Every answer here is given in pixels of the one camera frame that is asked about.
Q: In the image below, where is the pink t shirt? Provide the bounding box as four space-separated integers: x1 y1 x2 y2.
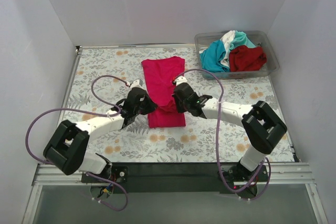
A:
141 56 186 129

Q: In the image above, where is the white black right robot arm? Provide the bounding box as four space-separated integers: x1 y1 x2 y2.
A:
173 81 287 181

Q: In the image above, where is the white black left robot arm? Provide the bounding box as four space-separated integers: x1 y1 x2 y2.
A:
43 87 158 182

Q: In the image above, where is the floral patterned table mat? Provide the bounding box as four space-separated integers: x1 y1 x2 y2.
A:
51 46 295 163

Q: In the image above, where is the teal blue t shirt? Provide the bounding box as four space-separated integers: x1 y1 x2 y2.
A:
199 40 229 73

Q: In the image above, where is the dark red t shirt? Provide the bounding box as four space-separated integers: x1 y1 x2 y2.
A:
229 46 267 72

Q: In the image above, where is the white and aqua t shirt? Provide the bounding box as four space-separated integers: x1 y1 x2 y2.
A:
220 30 256 71

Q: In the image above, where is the clear plastic bin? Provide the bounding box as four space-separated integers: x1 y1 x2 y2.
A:
195 30 279 79

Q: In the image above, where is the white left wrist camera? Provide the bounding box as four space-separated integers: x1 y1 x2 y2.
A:
126 79 143 89

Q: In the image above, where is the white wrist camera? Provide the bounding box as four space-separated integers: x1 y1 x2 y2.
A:
126 79 143 89
172 76 187 86

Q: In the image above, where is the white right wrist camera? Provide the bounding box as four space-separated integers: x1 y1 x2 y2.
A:
172 76 187 86

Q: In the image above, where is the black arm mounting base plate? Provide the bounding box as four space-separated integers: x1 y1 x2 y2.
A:
81 161 271 196

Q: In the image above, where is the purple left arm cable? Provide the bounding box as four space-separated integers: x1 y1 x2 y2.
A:
25 74 129 211

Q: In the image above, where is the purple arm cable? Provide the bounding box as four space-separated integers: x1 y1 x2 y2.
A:
173 68 271 202
25 74 129 211

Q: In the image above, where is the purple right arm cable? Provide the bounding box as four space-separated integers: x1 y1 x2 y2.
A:
173 68 271 202

